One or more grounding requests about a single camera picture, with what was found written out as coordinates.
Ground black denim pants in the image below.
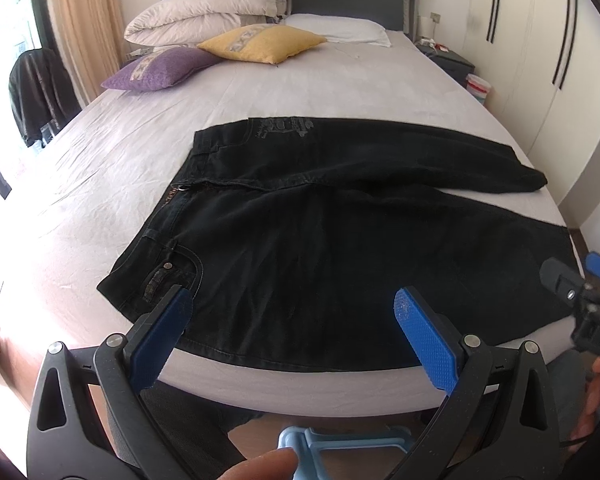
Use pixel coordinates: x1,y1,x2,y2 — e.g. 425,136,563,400
98,117,576,373

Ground person's right hand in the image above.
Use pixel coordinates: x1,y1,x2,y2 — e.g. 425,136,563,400
570,356,600,440

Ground person's left hand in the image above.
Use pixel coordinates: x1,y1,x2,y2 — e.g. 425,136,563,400
220,448,299,480

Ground striped white bin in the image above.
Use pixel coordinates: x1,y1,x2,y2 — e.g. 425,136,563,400
466,74,492,105

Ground dark grey nightstand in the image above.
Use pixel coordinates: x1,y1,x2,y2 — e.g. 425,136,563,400
416,44,475,87

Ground white wardrobe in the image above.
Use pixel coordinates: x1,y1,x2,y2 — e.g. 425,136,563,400
464,0,600,203

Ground black jacket on chair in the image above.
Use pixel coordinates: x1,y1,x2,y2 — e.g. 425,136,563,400
8,48,82,148

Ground purple cushion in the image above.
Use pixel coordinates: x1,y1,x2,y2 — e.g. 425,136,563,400
102,47,222,92

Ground white pillow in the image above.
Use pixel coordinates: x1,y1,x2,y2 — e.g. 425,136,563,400
284,13,391,48

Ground yellow cushion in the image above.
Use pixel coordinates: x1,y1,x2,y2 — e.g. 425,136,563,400
198,24,327,65

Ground folded beige duvet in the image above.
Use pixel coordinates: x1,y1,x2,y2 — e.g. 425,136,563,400
124,0,290,47

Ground beige curtain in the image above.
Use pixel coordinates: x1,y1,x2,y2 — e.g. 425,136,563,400
47,0,128,106

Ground light blue gripper handle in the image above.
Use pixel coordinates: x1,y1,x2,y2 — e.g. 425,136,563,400
277,424,414,480

